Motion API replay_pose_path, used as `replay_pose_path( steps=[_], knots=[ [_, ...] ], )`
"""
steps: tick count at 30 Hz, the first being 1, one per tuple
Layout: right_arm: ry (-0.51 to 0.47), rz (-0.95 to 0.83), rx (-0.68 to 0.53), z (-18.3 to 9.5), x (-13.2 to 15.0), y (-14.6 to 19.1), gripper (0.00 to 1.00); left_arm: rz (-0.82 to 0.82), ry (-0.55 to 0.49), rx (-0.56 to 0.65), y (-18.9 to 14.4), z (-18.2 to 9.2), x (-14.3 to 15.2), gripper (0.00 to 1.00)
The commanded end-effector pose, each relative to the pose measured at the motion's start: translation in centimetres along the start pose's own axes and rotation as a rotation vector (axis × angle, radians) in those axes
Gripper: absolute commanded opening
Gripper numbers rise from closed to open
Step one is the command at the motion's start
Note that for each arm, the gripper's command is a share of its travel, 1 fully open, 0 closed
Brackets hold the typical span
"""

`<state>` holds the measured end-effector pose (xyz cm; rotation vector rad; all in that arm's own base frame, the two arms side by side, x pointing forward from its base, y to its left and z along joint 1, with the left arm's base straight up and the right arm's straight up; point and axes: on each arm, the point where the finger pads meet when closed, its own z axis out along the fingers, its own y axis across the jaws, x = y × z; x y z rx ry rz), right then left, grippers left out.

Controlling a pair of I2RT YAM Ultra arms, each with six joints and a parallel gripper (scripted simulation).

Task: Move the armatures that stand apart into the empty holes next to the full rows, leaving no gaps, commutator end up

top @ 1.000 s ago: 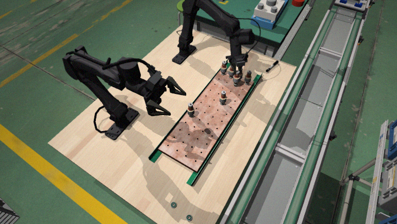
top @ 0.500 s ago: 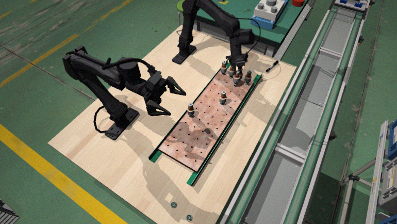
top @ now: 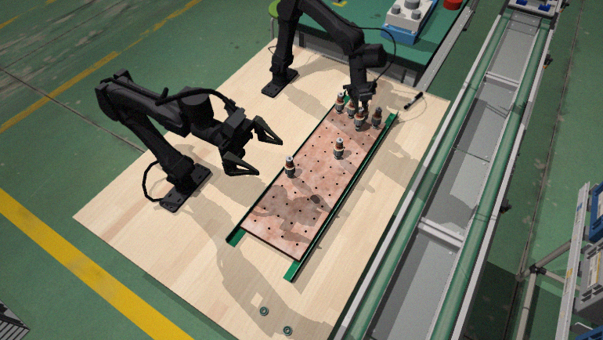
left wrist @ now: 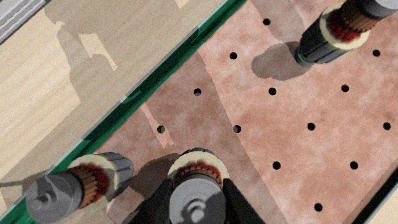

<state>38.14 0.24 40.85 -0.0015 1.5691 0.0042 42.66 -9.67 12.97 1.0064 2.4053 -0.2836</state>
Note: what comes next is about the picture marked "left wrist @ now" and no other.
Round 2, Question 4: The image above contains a pink perforated board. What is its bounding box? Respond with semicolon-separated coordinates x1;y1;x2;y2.
92;0;398;224

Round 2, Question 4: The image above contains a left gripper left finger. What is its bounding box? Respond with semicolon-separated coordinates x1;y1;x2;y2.
128;178;173;224

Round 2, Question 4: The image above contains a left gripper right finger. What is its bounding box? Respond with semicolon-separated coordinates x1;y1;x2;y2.
222;178;266;224

